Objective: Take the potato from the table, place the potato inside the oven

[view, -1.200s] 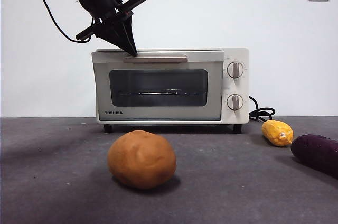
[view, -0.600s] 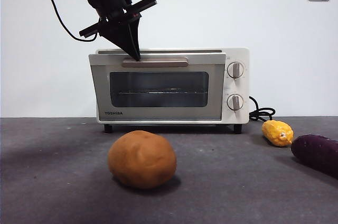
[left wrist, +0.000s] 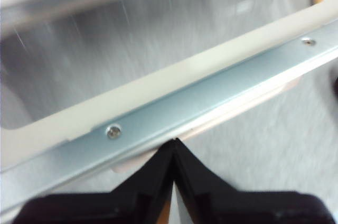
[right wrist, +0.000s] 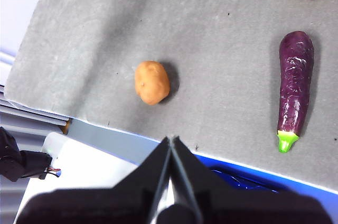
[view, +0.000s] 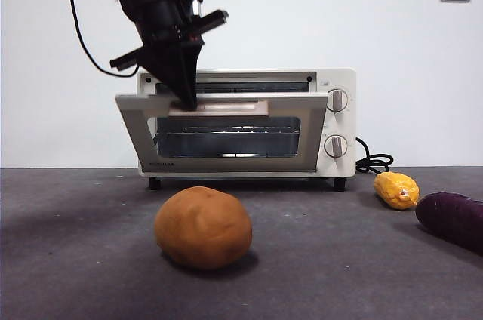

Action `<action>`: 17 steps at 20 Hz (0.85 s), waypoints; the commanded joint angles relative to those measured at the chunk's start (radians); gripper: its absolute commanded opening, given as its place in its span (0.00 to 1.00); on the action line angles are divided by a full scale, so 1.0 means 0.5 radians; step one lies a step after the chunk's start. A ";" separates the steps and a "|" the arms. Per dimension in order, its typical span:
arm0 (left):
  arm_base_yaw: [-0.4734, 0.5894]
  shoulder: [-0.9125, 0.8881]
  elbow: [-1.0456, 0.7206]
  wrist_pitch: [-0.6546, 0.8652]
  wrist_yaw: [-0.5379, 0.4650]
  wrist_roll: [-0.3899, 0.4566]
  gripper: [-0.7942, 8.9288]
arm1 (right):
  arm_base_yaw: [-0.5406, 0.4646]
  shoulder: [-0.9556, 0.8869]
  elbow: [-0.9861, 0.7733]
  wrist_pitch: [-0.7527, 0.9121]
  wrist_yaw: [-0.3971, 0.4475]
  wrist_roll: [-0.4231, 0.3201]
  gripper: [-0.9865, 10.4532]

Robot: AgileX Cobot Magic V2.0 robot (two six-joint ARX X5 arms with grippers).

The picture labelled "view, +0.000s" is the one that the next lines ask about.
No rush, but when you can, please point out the round cream oven knob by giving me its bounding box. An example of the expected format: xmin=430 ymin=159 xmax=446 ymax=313
xmin=326 ymin=88 xmax=350 ymax=113
xmin=324 ymin=134 xmax=349 ymax=158

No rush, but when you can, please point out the brown potato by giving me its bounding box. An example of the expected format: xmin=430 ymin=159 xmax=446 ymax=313
xmin=153 ymin=186 xmax=254 ymax=271

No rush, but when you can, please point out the cream Toshiba toaster oven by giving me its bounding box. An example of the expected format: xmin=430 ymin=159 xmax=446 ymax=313
xmin=137 ymin=67 xmax=357 ymax=192

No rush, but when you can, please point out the black oven power cable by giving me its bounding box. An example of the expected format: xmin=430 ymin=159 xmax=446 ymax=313
xmin=355 ymin=137 xmax=395 ymax=174

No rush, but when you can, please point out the purple sweet potato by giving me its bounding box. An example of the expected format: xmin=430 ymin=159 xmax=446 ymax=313
xmin=415 ymin=192 xmax=483 ymax=255

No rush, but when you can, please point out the glass oven door with handle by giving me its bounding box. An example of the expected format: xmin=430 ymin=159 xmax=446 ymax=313
xmin=115 ymin=91 xmax=333 ymax=176

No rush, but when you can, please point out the metal wire oven rack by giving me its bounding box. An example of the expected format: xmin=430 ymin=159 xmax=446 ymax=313
xmin=180 ymin=125 xmax=303 ymax=135

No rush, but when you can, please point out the yellow corn cob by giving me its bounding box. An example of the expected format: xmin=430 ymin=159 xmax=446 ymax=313
xmin=374 ymin=171 xmax=420 ymax=211

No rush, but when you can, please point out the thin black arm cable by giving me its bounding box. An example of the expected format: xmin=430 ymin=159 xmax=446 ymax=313
xmin=69 ymin=0 xmax=140 ymax=78

